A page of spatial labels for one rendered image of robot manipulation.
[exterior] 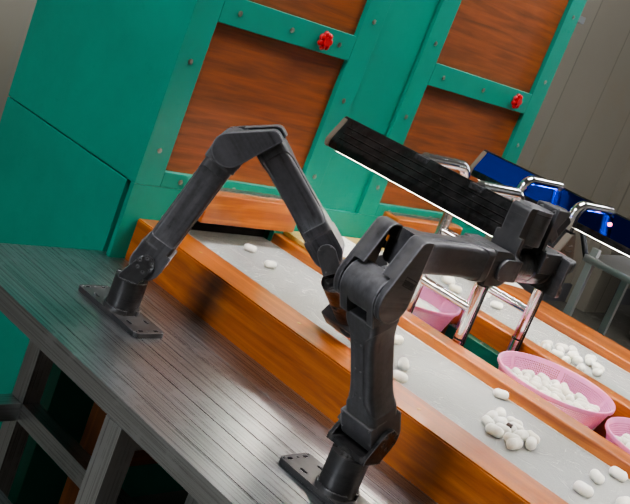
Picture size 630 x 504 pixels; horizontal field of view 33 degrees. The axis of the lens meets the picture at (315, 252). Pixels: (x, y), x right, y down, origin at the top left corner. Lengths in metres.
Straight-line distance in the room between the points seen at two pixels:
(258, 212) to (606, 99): 4.22
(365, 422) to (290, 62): 1.09
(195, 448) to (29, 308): 0.46
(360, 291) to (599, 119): 5.11
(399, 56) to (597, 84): 3.69
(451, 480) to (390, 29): 1.25
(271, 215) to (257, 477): 0.98
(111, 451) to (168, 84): 0.83
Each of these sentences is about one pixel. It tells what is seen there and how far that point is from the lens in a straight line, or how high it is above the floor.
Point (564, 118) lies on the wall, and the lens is 6.18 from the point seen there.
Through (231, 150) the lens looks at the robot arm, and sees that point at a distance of 1.90.
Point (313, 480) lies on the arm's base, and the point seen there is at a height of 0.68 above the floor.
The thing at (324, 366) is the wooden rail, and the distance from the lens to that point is 1.94.
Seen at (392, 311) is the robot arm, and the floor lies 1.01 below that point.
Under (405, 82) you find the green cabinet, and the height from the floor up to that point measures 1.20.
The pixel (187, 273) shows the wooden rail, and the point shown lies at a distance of 2.20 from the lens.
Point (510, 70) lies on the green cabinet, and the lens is 3.10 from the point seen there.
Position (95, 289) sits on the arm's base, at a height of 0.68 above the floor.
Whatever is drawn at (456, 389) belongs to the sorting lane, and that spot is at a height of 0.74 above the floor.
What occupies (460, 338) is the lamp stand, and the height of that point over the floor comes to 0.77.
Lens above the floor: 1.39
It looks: 14 degrees down
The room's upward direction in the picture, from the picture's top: 22 degrees clockwise
